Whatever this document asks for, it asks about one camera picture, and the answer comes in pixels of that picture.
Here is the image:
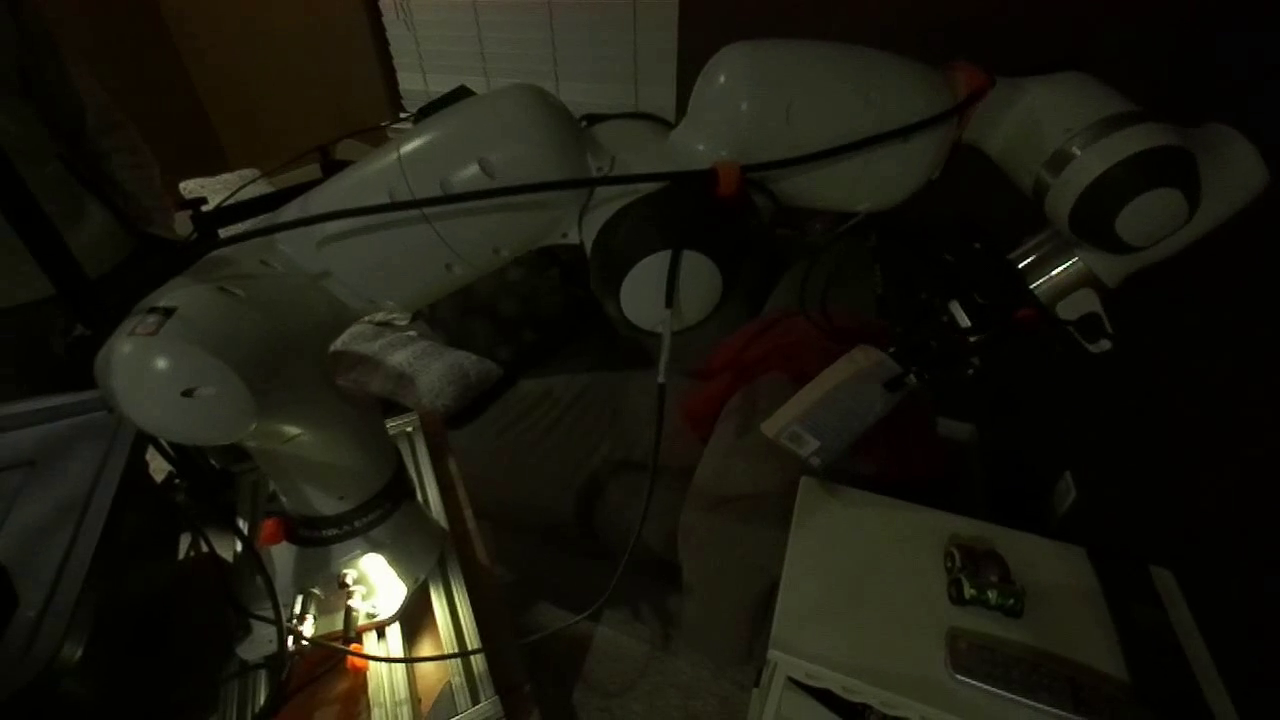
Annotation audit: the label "book with pale cover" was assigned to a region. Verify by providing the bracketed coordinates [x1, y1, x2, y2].
[759, 344, 913, 468]

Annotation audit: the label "red blanket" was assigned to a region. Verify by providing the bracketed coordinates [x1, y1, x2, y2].
[683, 312, 946, 476]

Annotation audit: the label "small toy car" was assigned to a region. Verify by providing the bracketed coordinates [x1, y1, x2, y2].
[942, 538, 1027, 619]

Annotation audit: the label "white storage box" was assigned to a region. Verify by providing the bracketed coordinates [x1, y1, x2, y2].
[748, 477, 1243, 720]

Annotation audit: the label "dark flat remote control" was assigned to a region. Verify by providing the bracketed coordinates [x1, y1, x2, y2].
[944, 627, 1133, 718]

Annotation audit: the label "white window blinds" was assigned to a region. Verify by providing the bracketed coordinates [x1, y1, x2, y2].
[379, 0, 680, 117]

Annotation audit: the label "grey textured cushion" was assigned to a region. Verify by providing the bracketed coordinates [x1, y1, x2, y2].
[328, 314, 503, 418]

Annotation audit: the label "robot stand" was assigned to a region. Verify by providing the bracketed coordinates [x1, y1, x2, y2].
[0, 388, 504, 720]

